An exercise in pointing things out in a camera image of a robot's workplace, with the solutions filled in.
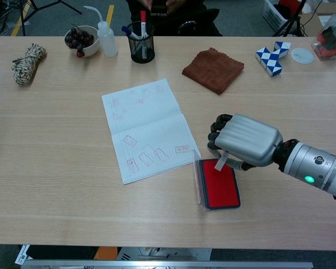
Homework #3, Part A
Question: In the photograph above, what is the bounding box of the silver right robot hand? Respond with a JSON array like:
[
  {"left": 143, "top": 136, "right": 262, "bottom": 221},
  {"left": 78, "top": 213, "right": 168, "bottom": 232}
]
[{"left": 207, "top": 113, "right": 284, "bottom": 171}]

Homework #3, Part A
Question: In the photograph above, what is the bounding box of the small rubber stamp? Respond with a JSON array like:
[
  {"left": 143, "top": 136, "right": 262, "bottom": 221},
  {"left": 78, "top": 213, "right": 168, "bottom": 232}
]
[{"left": 214, "top": 151, "right": 230, "bottom": 171}]

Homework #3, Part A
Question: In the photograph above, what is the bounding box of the open lined notebook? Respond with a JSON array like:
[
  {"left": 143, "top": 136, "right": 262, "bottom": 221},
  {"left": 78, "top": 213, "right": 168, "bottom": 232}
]
[{"left": 101, "top": 78, "right": 202, "bottom": 185}]

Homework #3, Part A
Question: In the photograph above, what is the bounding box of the red ink pad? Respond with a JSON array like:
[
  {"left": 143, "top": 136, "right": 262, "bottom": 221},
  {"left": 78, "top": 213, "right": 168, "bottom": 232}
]
[{"left": 190, "top": 150, "right": 241, "bottom": 211}]

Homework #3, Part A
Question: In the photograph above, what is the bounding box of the brown folded cloth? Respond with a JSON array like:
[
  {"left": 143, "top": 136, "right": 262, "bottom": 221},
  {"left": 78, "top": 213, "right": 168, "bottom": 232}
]
[{"left": 181, "top": 47, "right": 245, "bottom": 95}]

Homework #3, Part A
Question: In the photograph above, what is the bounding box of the blue white snake cube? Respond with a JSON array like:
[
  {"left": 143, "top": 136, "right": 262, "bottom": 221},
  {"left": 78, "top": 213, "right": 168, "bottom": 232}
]
[{"left": 255, "top": 41, "right": 292, "bottom": 77}]

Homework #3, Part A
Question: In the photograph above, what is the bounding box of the round clear plastic lid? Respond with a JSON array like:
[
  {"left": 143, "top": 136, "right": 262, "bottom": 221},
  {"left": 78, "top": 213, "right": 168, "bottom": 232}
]
[{"left": 290, "top": 47, "right": 315, "bottom": 64}]

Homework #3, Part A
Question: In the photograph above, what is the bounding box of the clear box with orange items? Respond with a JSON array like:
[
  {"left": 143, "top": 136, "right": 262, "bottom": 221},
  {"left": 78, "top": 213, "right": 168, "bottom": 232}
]
[{"left": 310, "top": 12, "right": 336, "bottom": 62}]

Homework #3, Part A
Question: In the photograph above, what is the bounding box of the black tripod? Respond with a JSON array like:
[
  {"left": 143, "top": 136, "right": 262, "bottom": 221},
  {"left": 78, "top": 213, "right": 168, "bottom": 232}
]
[
  {"left": 16, "top": 0, "right": 83, "bottom": 36},
  {"left": 273, "top": 0, "right": 309, "bottom": 37}
]

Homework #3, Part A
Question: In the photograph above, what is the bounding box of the white plastic basket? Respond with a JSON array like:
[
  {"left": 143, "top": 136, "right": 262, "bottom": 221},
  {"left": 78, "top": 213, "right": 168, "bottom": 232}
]
[{"left": 262, "top": 0, "right": 291, "bottom": 32}]

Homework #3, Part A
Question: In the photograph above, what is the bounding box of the person in black clothes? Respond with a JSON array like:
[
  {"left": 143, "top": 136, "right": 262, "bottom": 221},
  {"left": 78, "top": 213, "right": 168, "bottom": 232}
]
[{"left": 124, "top": 0, "right": 223, "bottom": 37}]

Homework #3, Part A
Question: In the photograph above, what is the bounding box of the brown cardboard box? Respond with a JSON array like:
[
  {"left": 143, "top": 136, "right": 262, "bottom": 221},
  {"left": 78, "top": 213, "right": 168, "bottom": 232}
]
[{"left": 299, "top": 2, "right": 336, "bottom": 37}]

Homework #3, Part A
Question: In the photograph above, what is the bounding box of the black mesh pen holder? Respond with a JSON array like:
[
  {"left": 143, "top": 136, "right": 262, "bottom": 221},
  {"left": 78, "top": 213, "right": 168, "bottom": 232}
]
[{"left": 127, "top": 21, "right": 156, "bottom": 64}]

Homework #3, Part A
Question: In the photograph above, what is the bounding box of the black phone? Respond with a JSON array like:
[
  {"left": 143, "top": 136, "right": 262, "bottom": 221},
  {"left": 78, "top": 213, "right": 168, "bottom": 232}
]
[{"left": 150, "top": 4, "right": 169, "bottom": 16}]

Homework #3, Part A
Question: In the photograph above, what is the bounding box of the red capped marker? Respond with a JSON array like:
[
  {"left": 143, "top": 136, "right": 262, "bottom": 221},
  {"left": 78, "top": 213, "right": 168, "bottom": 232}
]
[{"left": 140, "top": 10, "right": 148, "bottom": 39}]

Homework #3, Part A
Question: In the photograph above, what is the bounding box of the blue capped marker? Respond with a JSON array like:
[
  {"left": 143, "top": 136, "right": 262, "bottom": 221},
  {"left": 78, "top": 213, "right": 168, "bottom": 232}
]
[{"left": 121, "top": 26, "right": 142, "bottom": 40}]

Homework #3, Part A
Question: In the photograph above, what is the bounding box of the clear plastic squeeze bottle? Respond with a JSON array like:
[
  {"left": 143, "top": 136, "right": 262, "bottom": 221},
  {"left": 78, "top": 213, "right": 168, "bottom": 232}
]
[{"left": 83, "top": 5, "right": 119, "bottom": 58}]

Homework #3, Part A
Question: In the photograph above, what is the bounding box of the white bowl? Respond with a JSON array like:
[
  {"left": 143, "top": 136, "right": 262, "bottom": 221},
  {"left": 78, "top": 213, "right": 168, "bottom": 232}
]
[{"left": 63, "top": 25, "right": 101, "bottom": 58}]

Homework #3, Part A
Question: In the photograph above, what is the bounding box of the dark grape bunch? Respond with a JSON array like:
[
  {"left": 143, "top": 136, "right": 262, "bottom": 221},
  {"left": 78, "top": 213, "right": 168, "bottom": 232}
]
[{"left": 64, "top": 24, "right": 95, "bottom": 58}]

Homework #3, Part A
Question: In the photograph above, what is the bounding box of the white paper label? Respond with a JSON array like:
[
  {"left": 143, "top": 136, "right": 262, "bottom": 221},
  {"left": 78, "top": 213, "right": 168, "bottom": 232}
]
[{"left": 15, "top": 244, "right": 34, "bottom": 266}]

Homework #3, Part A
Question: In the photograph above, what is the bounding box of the aluminium rail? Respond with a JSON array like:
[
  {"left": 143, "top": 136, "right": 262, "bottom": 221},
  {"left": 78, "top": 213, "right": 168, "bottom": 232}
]
[{"left": 21, "top": 260, "right": 314, "bottom": 269}]

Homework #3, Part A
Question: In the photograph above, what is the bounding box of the beige black rope bundle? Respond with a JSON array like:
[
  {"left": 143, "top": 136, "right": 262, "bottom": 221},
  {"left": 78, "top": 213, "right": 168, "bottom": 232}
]
[{"left": 11, "top": 43, "right": 47, "bottom": 86}]

